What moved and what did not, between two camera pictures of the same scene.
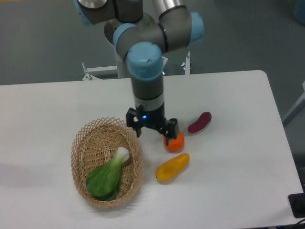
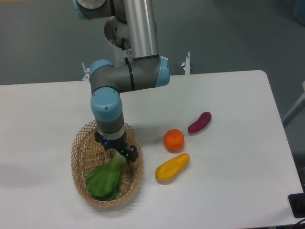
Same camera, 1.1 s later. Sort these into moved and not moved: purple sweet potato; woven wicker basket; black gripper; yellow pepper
Moved: black gripper
Not moved: woven wicker basket; yellow pepper; purple sweet potato
